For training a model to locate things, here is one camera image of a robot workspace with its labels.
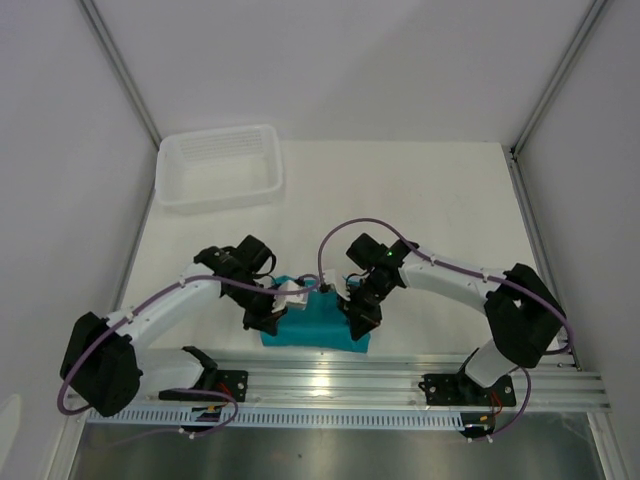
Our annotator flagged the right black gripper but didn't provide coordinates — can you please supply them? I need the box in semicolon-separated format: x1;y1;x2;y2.
337;275;395;341

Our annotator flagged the teal t-shirt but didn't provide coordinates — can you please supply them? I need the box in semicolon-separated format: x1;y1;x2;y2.
259;289;371;354

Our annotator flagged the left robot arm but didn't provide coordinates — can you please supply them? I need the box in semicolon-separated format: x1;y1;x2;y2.
57;235;283;417

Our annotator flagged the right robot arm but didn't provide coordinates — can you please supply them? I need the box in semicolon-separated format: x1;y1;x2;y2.
339;233;567;404

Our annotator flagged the white plastic basket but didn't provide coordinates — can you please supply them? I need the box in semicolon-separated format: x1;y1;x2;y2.
154;124;285;215

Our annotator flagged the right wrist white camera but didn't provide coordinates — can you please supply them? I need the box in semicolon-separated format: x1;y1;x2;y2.
318;269;349;299

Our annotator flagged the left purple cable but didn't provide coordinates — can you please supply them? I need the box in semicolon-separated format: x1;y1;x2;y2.
55;272;321;441

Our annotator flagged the purple cable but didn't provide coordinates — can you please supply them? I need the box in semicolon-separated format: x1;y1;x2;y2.
55;272;321;441
317;217;576;444

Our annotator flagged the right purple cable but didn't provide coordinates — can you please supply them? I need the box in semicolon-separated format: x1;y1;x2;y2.
317;217;576;444

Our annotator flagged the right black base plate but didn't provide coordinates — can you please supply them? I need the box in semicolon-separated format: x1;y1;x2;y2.
418;373;516;407

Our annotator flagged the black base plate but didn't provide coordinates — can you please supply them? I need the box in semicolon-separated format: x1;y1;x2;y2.
418;373;516;407
158;370;249;403

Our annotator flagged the aluminium mounting rail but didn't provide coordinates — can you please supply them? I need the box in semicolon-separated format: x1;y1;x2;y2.
67;349;614;414

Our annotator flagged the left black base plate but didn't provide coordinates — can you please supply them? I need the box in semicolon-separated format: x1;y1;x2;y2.
158;370;249;403

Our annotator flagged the white slotted cable duct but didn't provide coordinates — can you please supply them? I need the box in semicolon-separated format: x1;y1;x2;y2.
87;405;464;431

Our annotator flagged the left aluminium frame post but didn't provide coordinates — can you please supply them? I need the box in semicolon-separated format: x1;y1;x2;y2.
76;0;162;150

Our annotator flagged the aluminium frame post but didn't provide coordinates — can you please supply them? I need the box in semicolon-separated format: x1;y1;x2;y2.
76;0;162;150
510;0;613;159

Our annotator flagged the right aluminium frame post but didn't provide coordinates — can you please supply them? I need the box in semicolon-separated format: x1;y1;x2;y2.
510;0;613;159

